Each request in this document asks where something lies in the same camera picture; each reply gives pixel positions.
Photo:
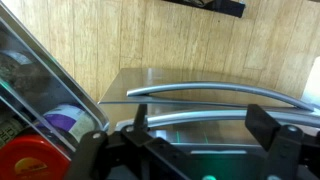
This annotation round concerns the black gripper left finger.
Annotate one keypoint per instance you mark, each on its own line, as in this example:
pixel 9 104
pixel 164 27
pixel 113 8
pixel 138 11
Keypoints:
pixel 140 121

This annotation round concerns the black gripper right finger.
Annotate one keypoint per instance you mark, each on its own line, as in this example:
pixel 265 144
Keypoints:
pixel 261 125

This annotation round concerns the open fridge door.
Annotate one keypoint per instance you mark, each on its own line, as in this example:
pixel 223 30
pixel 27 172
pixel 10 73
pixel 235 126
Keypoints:
pixel 32 83

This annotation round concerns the stainless steel freezer drawer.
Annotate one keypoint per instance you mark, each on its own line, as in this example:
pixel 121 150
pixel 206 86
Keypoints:
pixel 201 137

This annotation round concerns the purple label jar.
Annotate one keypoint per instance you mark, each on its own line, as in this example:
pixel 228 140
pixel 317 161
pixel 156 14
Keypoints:
pixel 72 119

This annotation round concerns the red lid jar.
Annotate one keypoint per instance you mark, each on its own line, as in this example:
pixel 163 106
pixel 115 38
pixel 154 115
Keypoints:
pixel 31 157

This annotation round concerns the black object on floor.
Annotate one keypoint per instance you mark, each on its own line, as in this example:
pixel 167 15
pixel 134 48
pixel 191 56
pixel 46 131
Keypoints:
pixel 228 7

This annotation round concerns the lower silver drawer handle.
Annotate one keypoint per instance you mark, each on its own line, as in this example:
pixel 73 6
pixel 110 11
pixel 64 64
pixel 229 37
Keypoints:
pixel 209 115

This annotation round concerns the silver drawer handle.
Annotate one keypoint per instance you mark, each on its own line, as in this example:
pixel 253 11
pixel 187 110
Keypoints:
pixel 214 85
pixel 209 115

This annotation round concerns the upper silver drawer handle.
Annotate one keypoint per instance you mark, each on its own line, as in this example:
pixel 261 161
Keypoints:
pixel 214 85

